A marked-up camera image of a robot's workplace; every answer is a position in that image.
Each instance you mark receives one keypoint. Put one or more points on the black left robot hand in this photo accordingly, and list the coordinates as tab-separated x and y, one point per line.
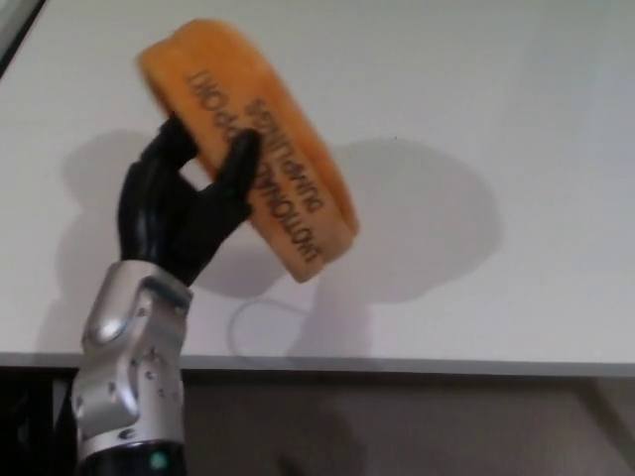
178	218

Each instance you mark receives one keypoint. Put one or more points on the dark table leg frame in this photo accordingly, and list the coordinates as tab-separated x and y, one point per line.
25	421

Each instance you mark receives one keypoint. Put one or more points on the orange soft plush plate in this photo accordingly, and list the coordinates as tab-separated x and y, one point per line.
258	163

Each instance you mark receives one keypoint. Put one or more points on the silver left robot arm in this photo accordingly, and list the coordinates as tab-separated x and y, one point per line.
129	367

